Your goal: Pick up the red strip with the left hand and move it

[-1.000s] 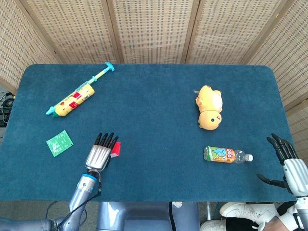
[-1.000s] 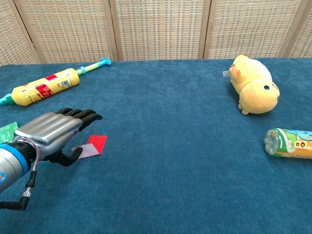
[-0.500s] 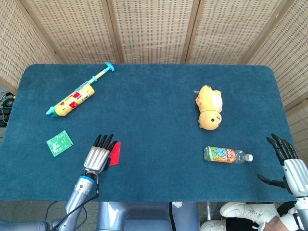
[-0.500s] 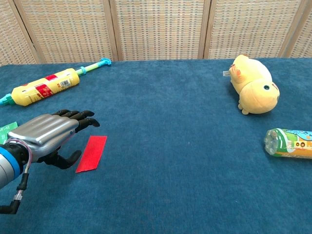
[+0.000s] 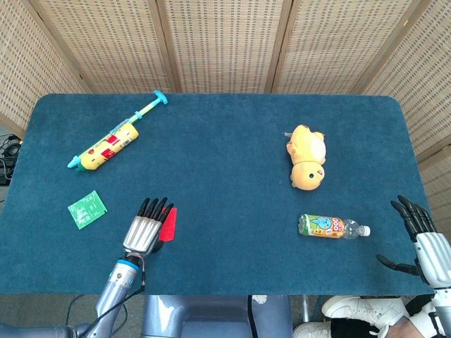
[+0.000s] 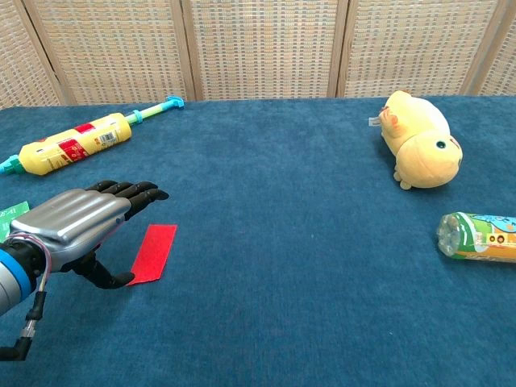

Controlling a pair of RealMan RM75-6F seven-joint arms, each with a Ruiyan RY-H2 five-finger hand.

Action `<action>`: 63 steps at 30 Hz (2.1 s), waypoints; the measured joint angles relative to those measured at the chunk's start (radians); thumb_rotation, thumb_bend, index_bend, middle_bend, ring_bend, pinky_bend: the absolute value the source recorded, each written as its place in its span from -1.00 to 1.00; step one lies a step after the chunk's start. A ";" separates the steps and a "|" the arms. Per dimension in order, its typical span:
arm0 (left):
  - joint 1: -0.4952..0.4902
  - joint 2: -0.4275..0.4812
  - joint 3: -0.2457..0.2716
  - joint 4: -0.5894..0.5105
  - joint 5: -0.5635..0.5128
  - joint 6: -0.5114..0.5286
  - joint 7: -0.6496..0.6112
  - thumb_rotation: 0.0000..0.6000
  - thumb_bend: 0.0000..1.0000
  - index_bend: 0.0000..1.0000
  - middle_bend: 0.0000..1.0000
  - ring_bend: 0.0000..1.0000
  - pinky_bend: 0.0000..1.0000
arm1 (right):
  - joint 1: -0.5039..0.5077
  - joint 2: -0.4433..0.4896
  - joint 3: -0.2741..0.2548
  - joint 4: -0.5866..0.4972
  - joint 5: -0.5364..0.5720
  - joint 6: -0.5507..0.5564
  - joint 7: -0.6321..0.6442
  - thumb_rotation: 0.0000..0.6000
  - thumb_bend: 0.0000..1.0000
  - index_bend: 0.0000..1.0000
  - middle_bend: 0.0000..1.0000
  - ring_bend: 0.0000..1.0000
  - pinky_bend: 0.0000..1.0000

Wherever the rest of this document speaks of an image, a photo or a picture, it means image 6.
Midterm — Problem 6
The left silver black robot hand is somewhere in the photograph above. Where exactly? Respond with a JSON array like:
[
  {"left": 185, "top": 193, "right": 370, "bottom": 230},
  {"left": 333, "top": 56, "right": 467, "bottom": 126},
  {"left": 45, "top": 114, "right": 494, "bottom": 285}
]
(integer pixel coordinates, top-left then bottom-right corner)
[{"left": 7, "top": 180, "right": 170, "bottom": 290}]

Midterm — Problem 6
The red plastic piece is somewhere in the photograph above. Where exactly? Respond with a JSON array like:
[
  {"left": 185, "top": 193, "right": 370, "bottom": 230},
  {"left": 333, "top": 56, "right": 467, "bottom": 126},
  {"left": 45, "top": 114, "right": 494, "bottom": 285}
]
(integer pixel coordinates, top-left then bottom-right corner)
[{"left": 125, "top": 223, "right": 178, "bottom": 287}]

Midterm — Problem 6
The green card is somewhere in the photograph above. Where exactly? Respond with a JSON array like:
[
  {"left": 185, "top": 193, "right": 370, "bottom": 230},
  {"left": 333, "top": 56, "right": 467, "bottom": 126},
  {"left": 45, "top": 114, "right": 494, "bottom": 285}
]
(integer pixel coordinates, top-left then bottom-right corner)
[{"left": 0, "top": 201, "right": 31, "bottom": 243}]

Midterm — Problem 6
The yellow toy water pump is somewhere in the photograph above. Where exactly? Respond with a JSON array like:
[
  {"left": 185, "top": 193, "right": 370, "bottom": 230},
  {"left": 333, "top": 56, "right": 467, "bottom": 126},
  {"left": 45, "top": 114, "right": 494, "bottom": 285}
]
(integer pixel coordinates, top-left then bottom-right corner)
[{"left": 0, "top": 95, "right": 185, "bottom": 178}]

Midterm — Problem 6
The blue table cloth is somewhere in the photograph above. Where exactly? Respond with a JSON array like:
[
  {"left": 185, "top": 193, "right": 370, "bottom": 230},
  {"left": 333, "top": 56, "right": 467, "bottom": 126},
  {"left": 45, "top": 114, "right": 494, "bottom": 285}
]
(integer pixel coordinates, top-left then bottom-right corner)
[{"left": 0, "top": 95, "right": 516, "bottom": 387}]

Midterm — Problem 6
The woven folding screen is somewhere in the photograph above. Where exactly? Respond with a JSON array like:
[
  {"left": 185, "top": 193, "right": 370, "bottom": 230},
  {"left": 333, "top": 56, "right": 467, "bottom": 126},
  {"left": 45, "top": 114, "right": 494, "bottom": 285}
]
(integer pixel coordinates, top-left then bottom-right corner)
[{"left": 0, "top": 0, "right": 516, "bottom": 110}]

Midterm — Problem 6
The yellow plush toy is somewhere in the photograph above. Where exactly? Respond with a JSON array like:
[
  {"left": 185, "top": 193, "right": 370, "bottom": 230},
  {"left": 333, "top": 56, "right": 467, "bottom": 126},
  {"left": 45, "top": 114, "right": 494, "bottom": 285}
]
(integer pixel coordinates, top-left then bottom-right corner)
[{"left": 368, "top": 89, "right": 464, "bottom": 191}]

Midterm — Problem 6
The clear plastic bottle colourful label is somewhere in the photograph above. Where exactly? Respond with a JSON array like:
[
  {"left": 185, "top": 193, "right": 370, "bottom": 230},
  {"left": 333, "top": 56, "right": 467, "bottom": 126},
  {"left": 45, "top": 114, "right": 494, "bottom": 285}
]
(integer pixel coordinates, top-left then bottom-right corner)
[{"left": 436, "top": 211, "right": 516, "bottom": 264}]

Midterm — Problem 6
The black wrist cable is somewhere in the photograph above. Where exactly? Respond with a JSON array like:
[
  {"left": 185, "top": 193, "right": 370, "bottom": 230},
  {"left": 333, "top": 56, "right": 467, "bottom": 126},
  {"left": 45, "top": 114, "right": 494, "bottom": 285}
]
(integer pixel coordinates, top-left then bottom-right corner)
[{"left": 0, "top": 233, "right": 52, "bottom": 362}]

